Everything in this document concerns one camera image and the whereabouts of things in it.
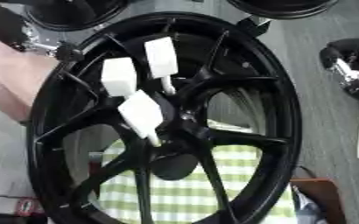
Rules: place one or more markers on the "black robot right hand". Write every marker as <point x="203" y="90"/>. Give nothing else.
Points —
<point x="351" y="48"/>

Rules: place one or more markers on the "black wheel clamp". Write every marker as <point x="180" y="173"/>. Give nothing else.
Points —
<point x="254" y="25"/>

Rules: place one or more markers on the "black spoked wheel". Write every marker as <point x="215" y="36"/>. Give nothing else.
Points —
<point x="277" y="116"/>

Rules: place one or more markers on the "brown wooden chair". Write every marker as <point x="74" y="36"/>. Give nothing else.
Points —
<point x="323" y="198"/>

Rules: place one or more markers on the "red and white label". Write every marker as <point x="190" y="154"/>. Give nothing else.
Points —
<point x="28" y="206"/>

